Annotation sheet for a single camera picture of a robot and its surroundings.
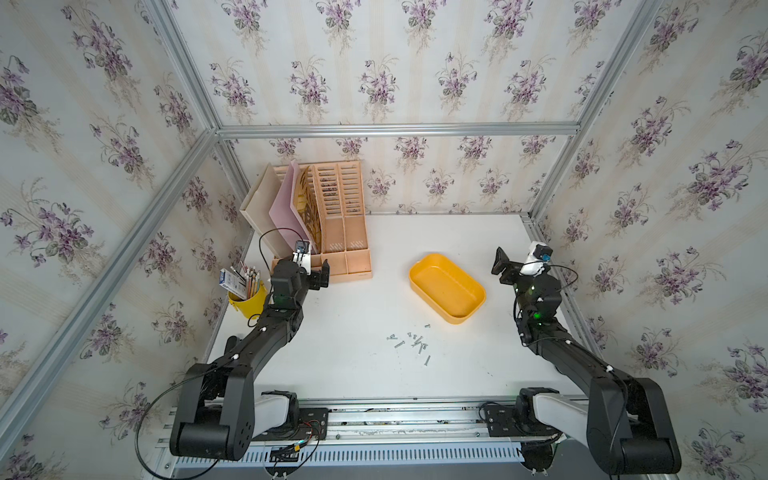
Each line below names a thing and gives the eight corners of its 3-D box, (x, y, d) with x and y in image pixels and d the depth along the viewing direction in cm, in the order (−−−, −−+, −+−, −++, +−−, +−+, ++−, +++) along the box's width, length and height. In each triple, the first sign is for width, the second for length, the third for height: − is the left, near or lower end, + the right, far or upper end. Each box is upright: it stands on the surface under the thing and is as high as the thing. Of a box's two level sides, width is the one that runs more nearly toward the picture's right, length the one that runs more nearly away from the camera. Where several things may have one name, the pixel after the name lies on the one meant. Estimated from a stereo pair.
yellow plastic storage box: (448, 336, 90) (452, 327, 85) (398, 284, 102) (399, 274, 97) (485, 303, 98) (491, 293, 93) (434, 259, 110) (437, 248, 105)
